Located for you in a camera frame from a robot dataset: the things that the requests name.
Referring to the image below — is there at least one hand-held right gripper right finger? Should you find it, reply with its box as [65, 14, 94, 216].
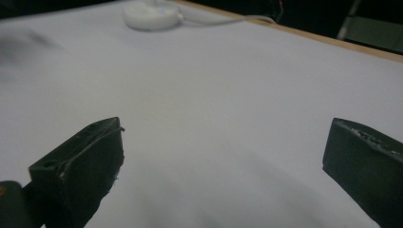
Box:
[322, 117, 403, 228]

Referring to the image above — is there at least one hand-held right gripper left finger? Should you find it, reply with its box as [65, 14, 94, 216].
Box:
[28, 116, 125, 228]

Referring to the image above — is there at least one metal stand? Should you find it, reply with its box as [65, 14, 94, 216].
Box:
[336, 0, 403, 55]

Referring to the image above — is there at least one white round device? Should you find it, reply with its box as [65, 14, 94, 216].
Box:
[123, 0, 184, 31]

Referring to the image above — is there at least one white cable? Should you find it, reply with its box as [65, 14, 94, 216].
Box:
[177, 3, 276, 27]

